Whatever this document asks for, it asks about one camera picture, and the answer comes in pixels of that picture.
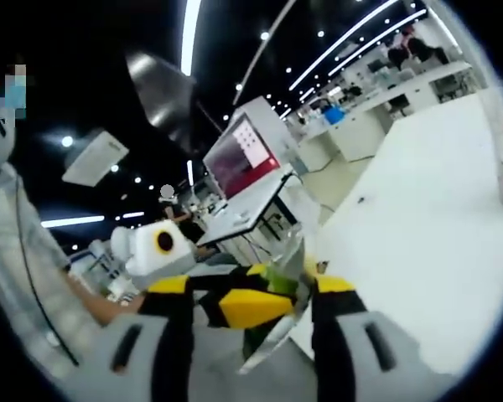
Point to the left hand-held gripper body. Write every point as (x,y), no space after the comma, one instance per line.
(151,259)

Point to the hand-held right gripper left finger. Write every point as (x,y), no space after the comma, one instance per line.
(121,368)

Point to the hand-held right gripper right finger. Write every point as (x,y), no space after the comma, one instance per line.
(352,360)

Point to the green black skincare packet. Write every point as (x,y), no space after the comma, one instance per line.
(276,339)

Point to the white laptop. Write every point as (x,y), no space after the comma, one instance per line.
(239,163)

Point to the ceiling air conditioner panel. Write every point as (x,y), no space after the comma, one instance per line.
(94,157)

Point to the blue box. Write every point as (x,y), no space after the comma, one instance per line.
(333,116)

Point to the row of white office desks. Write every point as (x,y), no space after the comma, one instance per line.
(381,109)

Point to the ceiling light strip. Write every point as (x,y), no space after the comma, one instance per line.
(189,37)

